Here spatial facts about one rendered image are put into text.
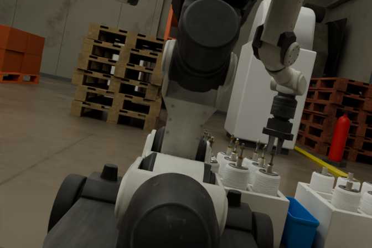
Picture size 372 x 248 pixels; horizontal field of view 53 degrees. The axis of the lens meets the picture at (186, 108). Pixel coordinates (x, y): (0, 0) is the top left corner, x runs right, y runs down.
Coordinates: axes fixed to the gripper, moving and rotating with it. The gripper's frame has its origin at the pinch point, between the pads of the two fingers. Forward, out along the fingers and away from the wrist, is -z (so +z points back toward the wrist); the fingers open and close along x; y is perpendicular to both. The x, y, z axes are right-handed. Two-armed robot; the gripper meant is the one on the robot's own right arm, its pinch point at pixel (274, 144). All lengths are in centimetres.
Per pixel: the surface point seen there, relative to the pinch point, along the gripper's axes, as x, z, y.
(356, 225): 27.8, -21.7, 20.7
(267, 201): 5.4, -19.6, -5.4
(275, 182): 4.5, -13.0, -1.4
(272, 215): 7.4, -24.3, -3.0
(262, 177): 0.9, -12.5, -4.6
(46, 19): -809, 97, 231
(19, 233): -25, -36, -79
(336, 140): -96, -8, 273
